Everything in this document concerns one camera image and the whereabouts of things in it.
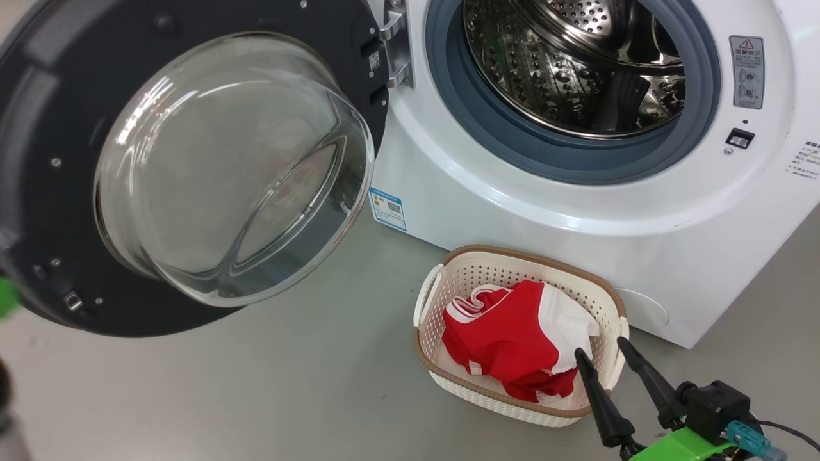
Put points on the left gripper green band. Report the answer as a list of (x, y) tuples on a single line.
[(8, 296)]

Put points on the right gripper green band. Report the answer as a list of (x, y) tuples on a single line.
[(685, 448)]

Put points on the dark round glass washer door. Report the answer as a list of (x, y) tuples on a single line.
[(224, 173)]

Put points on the white front-load washing machine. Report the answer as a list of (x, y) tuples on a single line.
[(576, 211)]

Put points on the cream perforated basket brown rim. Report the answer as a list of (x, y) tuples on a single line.
[(474, 269)]

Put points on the grey rubber door gasket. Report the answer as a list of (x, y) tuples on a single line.
[(564, 160)]

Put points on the black door latch socket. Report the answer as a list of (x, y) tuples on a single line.
[(740, 138)]

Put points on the small white door sticker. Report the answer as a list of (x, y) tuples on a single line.
[(375, 61)]

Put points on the silver metal door hinge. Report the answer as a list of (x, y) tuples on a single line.
[(397, 45)]

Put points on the round white filter cover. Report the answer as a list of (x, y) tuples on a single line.
[(647, 310)]

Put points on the black printed text sticker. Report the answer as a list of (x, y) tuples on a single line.
[(806, 160)]

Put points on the blue energy label sticker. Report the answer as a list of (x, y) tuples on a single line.
[(388, 209)]

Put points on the grey warning label plate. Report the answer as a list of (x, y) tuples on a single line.
[(747, 72)]

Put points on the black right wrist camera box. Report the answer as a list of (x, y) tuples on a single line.
[(721, 410)]

